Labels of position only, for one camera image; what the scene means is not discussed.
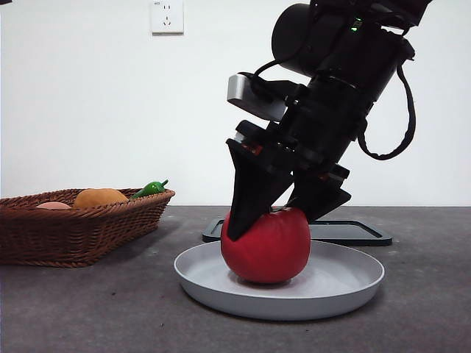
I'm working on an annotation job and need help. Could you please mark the red tomato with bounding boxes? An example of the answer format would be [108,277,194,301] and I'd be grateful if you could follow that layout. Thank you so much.
[220,206,312,285]

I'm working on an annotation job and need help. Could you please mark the dark rectangular tray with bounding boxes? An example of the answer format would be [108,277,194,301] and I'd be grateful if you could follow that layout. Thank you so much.
[201,219,393,247]

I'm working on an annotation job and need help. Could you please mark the grey round plate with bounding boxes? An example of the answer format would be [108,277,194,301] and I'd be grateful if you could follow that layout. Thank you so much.
[173,238,385,322]

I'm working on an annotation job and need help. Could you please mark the green pepper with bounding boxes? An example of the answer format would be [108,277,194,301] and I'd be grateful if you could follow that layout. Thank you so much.
[128,179,169,200]

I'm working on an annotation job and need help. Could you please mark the orange-yellow round fruit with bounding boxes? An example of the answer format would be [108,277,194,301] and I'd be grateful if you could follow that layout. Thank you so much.
[72,188,129,209]

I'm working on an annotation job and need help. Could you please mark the brown wicker basket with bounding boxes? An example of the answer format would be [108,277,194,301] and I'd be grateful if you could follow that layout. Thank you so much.
[0,188,176,268]

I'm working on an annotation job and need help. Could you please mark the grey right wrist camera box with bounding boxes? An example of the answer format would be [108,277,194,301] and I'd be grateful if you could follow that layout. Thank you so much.
[227,73,288,122]

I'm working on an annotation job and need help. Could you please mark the black looping cable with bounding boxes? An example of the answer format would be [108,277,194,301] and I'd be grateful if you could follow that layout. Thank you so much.
[358,62,417,160]

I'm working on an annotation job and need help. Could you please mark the thin black camera cable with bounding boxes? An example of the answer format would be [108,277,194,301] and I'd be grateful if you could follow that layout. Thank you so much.
[252,58,295,96]

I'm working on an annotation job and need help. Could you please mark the white wall socket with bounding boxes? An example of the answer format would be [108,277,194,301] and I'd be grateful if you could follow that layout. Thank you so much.
[151,0,184,36]

